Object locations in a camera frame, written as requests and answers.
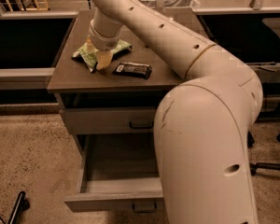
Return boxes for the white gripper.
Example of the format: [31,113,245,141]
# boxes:
[86,21,121,70]

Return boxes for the light green jalapeno chip bag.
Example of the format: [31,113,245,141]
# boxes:
[72,40,132,72]

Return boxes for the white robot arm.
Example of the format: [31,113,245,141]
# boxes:
[90,0,263,224]

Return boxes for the grey drawer cabinet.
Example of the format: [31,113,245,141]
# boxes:
[47,8,216,214]

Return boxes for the closed top drawer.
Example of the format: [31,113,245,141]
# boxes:
[60,107,156,134]

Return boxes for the open middle drawer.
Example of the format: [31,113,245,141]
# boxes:
[64,133,163,214]

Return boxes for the black snack bar wrapper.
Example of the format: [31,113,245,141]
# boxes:
[113,63,152,79]

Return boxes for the black stand leg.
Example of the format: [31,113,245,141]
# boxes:
[0,191,30,224]

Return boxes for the black office chair base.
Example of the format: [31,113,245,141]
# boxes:
[247,103,280,176]

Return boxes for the white wire basket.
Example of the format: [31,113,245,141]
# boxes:
[141,0,200,8]

